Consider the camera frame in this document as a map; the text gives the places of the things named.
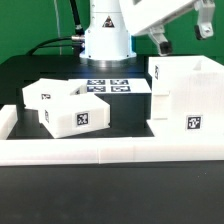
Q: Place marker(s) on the white drawer cabinet box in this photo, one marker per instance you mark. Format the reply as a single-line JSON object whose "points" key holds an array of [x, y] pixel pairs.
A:
{"points": [[187, 96]]}

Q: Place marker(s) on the white drawer tagged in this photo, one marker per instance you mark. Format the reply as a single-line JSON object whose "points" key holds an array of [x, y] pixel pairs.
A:
{"points": [[76, 114], [48, 89]]}

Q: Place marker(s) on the white drawer front tagged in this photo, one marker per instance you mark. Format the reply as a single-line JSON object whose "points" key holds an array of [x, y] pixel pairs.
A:
{"points": [[76, 114]]}

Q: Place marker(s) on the white marker tag sheet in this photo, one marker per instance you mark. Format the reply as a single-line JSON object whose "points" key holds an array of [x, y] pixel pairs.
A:
{"points": [[115, 86]]}

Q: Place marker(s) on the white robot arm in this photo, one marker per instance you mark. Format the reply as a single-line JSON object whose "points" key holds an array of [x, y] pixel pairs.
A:
{"points": [[114, 23]]}

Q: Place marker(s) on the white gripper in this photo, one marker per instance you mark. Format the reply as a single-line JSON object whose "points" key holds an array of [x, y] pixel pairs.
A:
{"points": [[143, 15]]}

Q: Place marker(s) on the white U-shaped frame border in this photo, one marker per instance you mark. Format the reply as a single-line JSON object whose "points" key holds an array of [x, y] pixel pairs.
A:
{"points": [[102, 151]]}

